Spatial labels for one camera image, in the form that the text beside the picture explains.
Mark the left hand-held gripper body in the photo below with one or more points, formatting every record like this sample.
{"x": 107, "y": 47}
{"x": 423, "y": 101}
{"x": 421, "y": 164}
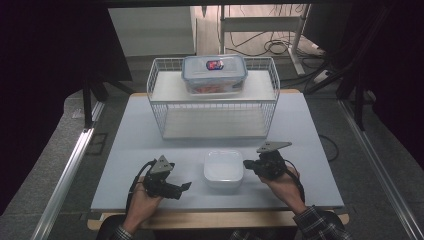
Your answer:
{"x": 161, "y": 166}

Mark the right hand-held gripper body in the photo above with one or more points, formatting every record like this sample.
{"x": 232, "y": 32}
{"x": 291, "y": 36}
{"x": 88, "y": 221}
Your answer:
{"x": 271, "y": 165}

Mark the white square plastic container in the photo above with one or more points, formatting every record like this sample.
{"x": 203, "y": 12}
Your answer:
{"x": 223, "y": 170}

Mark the clear lidded food container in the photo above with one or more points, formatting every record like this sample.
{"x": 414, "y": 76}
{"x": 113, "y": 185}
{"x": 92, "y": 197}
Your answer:
{"x": 215, "y": 75}

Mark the person's right hand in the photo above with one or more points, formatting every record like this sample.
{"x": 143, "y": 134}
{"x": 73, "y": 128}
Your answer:
{"x": 288, "y": 190}

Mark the person's left hand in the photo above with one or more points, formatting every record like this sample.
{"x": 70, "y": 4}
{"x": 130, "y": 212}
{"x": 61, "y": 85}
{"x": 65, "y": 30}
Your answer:
{"x": 141, "y": 208}

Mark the dark floor vent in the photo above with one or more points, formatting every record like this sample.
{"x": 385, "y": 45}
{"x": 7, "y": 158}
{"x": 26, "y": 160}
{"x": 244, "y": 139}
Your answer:
{"x": 97, "y": 143}

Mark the black metal stand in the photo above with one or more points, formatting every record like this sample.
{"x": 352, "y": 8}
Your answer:
{"x": 358, "y": 106}
{"x": 87, "y": 103}

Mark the white power strip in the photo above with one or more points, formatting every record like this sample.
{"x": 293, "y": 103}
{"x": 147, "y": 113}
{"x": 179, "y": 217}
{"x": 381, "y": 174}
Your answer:
{"x": 321, "y": 76}

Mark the white cabinet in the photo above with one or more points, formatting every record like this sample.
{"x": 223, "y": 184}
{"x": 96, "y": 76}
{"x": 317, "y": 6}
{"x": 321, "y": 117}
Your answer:
{"x": 150, "y": 30}

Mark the aluminium rail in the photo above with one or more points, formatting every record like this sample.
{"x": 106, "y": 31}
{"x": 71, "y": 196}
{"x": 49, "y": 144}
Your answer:
{"x": 66, "y": 180}
{"x": 376, "y": 156}

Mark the white desk frame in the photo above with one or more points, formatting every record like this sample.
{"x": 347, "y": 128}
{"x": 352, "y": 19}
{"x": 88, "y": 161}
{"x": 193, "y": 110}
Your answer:
{"x": 260, "y": 24}

